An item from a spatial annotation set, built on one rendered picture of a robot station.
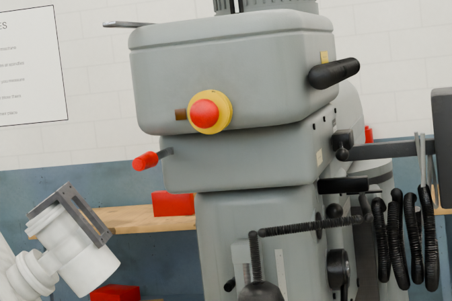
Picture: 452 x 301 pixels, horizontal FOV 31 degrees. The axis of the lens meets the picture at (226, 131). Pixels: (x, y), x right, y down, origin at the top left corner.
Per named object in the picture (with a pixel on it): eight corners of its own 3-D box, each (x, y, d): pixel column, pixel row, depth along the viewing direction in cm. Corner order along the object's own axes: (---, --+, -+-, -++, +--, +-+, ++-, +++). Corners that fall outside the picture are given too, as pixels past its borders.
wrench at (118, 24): (122, 25, 110) (122, 19, 110) (95, 28, 111) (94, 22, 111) (175, 27, 133) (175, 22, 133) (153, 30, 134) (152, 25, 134)
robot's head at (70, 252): (61, 316, 98) (119, 269, 99) (7, 250, 97) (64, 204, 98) (68, 300, 105) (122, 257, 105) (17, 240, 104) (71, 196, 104)
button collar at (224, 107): (231, 132, 111) (227, 88, 110) (189, 136, 112) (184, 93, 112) (235, 130, 113) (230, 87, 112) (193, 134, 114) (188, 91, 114)
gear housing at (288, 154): (319, 185, 120) (311, 117, 120) (162, 197, 127) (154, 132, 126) (342, 154, 153) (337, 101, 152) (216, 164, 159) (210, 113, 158)
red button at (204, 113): (218, 127, 108) (214, 97, 108) (189, 130, 109) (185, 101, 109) (224, 125, 111) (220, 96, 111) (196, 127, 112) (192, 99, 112)
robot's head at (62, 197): (54, 283, 100) (99, 250, 97) (9, 228, 99) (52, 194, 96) (73, 261, 105) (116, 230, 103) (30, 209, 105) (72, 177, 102)
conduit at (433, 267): (442, 305, 148) (432, 191, 146) (352, 308, 152) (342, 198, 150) (441, 276, 166) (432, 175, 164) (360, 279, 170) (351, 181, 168)
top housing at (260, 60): (307, 123, 110) (295, 5, 109) (126, 140, 117) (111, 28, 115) (344, 99, 156) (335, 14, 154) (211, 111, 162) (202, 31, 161)
